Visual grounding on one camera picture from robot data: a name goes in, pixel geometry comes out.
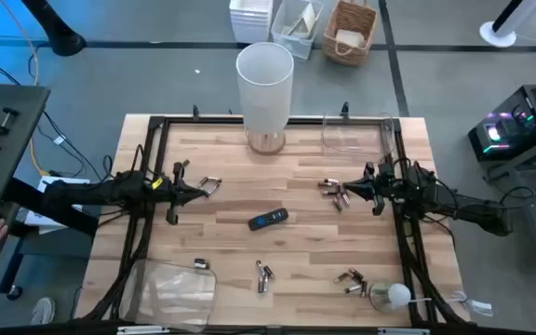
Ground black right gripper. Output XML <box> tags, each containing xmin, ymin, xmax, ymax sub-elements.
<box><xmin>342</xmin><ymin>161</ymin><xmax>398</xmax><ymax>217</ymax></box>

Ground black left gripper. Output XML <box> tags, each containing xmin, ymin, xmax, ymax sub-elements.
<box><xmin>154</xmin><ymin>159</ymin><xmax>210</xmax><ymax>226</ymax></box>

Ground clear plastic bin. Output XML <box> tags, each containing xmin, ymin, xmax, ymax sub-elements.
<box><xmin>118</xmin><ymin>258</ymin><xmax>219</xmax><ymax>333</ymax></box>
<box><xmin>321</xmin><ymin>111</ymin><xmax>395</xmax><ymax>162</ymax></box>

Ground black remote control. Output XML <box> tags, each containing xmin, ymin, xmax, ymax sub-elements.
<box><xmin>248</xmin><ymin>207</ymin><xmax>290</xmax><ymax>233</ymax></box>

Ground globe bulb lamp silver base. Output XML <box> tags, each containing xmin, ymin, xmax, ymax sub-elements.
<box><xmin>368</xmin><ymin>281</ymin><xmax>413</xmax><ymax>314</ymax></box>

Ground white folded cloth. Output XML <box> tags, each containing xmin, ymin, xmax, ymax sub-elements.
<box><xmin>334</xmin><ymin>28</ymin><xmax>368</xmax><ymax>48</ymax></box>

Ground clear storage box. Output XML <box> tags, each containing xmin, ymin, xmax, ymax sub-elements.
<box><xmin>270</xmin><ymin>0</ymin><xmax>326</xmax><ymax>61</ymax></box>

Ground white box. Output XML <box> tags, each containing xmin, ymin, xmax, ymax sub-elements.
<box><xmin>16</xmin><ymin>175</ymin><xmax>91</xmax><ymax>234</ymax></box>

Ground computer tower RGB lights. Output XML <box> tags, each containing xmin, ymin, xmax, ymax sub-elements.
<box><xmin>467</xmin><ymin>83</ymin><xmax>536</xmax><ymax>163</ymax></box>

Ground wicker basket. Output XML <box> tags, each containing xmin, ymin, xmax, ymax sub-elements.
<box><xmin>322</xmin><ymin>0</ymin><xmax>380</xmax><ymax>68</ymax></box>

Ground beige paper sheets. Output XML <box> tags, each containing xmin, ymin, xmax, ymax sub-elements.
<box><xmin>281</xmin><ymin>2</ymin><xmax>318</xmax><ymax>41</ymax></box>

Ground white stacked bins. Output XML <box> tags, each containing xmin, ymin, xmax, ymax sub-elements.
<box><xmin>228</xmin><ymin>0</ymin><xmax>275</xmax><ymax>45</ymax></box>

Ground white shoe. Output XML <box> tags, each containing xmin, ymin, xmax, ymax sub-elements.
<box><xmin>29</xmin><ymin>296</ymin><xmax>57</xmax><ymax>326</ymax></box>

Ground dark grey desk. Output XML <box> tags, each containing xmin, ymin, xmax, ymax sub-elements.
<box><xmin>0</xmin><ymin>82</ymin><xmax>52</xmax><ymax>207</ymax></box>

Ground tower fan white base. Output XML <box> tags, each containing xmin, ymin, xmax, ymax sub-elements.
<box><xmin>478</xmin><ymin>0</ymin><xmax>536</xmax><ymax>49</ymax></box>

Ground black floor tower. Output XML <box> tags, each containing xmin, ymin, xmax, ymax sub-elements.
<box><xmin>20</xmin><ymin>0</ymin><xmax>88</xmax><ymax>58</ymax></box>

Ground black metal table frame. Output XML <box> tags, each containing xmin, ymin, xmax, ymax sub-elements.
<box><xmin>81</xmin><ymin>114</ymin><xmax>470</xmax><ymax>327</ymax></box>

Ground silver metal bracket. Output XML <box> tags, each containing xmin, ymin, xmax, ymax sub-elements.
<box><xmin>116</xmin><ymin>325</ymin><xmax>171</xmax><ymax>335</ymax></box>
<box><xmin>377</xmin><ymin>328</ymin><xmax>431</xmax><ymax>335</ymax></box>

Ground yellow cable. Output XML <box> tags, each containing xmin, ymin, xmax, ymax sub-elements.
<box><xmin>0</xmin><ymin>0</ymin><xmax>51</xmax><ymax>178</ymax></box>

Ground white power adapter cord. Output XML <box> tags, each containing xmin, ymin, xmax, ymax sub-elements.
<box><xmin>409</xmin><ymin>289</ymin><xmax>495</xmax><ymax>318</ymax></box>

